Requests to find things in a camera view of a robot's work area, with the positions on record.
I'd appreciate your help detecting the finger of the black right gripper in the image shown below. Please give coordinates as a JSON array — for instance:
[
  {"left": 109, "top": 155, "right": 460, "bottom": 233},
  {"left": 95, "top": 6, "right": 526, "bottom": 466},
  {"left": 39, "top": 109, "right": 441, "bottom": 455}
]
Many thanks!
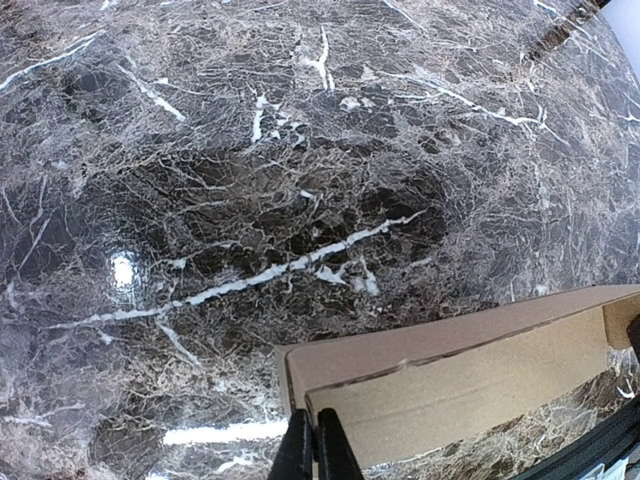
[{"left": 626, "top": 315, "right": 640, "bottom": 353}]

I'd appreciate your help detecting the brown cardboard box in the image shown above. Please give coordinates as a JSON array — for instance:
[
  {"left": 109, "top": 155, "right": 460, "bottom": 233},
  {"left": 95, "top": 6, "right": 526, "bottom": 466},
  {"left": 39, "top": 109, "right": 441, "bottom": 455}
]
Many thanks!
[{"left": 275, "top": 285, "right": 639, "bottom": 467}]

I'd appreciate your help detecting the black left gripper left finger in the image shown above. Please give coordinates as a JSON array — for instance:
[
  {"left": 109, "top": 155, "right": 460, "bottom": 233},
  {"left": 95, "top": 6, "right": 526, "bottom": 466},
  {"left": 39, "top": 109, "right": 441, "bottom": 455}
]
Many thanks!
[{"left": 269, "top": 409, "right": 314, "bottom": 480}]

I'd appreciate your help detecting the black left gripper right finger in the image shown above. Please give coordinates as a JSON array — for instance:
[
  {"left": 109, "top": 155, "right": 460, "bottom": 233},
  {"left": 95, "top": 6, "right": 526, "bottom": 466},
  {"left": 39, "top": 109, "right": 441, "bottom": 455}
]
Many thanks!
[{"left": 316, "top": 408, "right": 364, "bottom": 480}]

